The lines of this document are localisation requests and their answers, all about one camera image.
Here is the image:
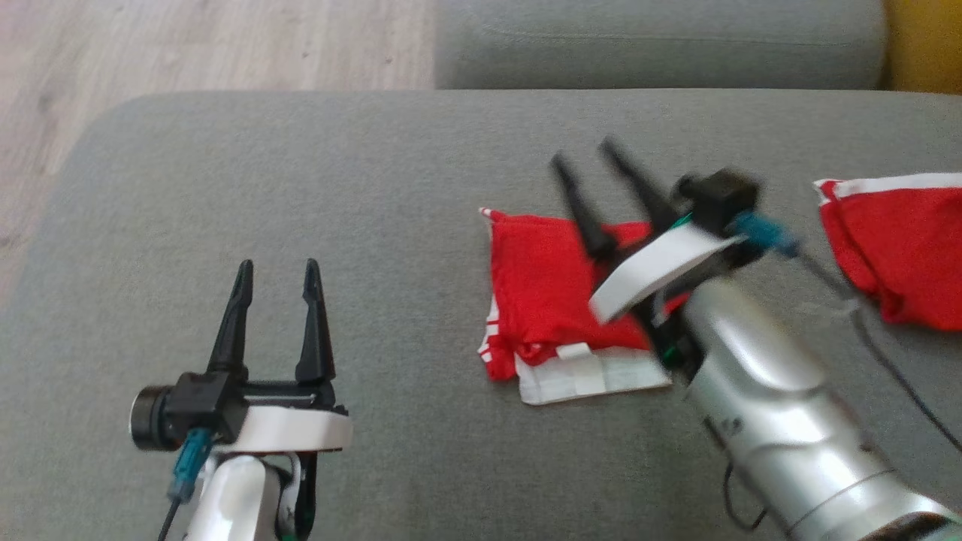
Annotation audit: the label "large grey sofa ottoman cushion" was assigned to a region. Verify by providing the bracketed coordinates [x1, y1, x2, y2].
[0, 89, 962, 541]

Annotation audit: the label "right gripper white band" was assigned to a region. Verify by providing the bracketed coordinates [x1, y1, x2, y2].
[550, 136, 743, 378]

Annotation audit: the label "grey sofa seat cushion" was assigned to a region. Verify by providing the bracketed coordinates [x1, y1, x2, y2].
[434, 0, 889, 92]

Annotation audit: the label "large yellow sofa backrest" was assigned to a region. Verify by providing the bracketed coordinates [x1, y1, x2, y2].
[882, 0, 962, 95]

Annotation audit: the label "red shorts with white stripe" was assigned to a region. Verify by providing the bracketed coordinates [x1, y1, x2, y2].
[813, 172, 962, 332]

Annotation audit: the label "red numbered basketball jersey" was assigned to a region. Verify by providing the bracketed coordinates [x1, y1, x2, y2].
[478, 207, 674, 407]

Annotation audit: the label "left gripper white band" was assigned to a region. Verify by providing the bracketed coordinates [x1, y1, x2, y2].
[207, 258, 355, 455]

